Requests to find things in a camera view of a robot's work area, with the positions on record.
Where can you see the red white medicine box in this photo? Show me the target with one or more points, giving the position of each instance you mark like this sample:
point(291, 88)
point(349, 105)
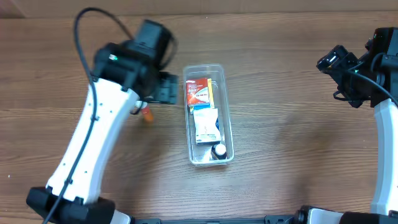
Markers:
point(197, 92)

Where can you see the orange tablet tube white cap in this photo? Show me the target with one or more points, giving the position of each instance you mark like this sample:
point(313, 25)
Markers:
point(147, 113)

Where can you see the blue yellow VapoDrops box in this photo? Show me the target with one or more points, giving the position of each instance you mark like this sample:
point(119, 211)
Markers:
point(211, 105)

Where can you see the white blue medicine box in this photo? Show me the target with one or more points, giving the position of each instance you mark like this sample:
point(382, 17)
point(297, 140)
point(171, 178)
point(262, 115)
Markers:
point(206, 126)

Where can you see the dark syrup bottle white cap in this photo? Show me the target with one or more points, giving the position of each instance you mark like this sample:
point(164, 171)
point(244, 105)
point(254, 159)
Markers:
point(219, 152)

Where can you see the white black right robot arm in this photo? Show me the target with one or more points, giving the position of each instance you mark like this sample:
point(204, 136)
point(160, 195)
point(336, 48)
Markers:
point(382, 48)

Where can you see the clear plastic container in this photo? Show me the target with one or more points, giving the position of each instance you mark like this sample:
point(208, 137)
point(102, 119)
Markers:
point(200, 154)

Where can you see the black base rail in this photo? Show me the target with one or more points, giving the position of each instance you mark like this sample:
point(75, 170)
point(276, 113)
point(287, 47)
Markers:
point(268, 219)

